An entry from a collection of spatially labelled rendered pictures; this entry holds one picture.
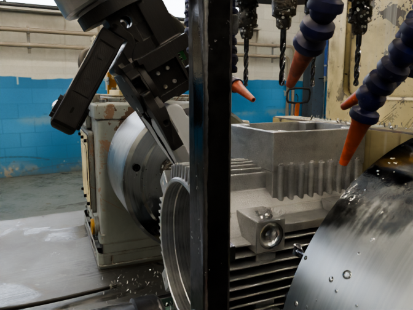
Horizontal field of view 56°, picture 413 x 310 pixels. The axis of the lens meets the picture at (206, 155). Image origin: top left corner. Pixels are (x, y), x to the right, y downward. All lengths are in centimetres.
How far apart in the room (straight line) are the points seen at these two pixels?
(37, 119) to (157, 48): 547
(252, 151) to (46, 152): 556
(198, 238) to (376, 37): 46
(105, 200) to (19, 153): 509
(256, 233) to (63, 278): 61
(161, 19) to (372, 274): 34
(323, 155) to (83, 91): 26
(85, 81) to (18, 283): 58
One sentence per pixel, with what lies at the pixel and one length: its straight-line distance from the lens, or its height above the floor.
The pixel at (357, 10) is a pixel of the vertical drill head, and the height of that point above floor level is 127.
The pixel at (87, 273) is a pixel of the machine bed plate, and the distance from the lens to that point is 90.
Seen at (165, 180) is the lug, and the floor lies 108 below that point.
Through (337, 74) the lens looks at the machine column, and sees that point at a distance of 69.
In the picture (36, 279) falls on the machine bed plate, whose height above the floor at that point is 80.
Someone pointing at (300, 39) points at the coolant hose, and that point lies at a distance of 28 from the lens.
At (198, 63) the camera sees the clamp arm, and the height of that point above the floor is 120.
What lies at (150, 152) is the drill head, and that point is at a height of 109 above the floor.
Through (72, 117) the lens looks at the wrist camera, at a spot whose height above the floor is 116.
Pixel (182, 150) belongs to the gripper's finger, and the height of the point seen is 112.
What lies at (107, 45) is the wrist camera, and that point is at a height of 123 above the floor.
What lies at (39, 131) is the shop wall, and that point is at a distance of 589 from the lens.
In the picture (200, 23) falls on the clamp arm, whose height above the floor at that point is 123.
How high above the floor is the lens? 119
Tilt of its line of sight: 10 degrees down
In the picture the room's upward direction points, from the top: straight up
